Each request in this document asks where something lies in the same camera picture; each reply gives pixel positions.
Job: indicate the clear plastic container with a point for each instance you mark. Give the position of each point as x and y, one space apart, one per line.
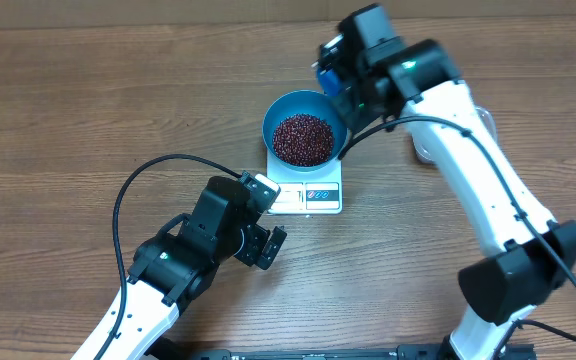
486 119

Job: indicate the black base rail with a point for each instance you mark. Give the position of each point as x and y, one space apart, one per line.
401 352

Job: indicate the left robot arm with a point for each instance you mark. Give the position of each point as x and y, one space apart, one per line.
180 262

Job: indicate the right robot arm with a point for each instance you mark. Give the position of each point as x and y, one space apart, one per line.
378 82

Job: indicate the white digital kitchen scale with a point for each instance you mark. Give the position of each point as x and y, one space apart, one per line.
306 191

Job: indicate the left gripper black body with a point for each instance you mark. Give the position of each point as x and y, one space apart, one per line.
253 240

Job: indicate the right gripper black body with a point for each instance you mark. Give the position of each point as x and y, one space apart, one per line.
364 105

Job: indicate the teal metal bowl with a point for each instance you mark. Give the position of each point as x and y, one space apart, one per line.
304 102

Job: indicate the red beans in bowl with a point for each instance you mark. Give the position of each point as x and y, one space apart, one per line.
303 140

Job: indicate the blue plastic measuring scoop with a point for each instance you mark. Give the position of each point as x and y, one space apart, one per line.
329 81

